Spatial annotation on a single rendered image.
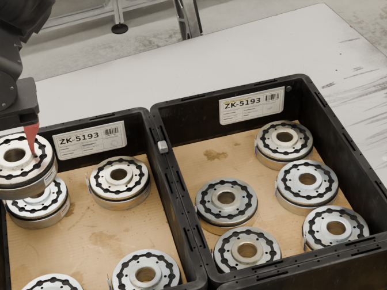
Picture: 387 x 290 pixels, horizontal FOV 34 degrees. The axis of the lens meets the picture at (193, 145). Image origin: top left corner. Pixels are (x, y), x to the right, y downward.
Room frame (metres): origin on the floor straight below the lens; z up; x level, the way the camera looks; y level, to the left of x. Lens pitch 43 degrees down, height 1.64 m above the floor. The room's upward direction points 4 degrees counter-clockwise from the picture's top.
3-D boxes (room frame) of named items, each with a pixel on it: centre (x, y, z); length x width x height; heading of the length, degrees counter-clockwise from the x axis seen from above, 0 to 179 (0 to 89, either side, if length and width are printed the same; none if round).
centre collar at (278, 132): (0.85, -0.16, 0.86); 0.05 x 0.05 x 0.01
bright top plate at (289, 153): (0.85, -0.16, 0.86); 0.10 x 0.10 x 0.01
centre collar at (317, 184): (0.74, -0.19, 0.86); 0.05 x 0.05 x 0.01
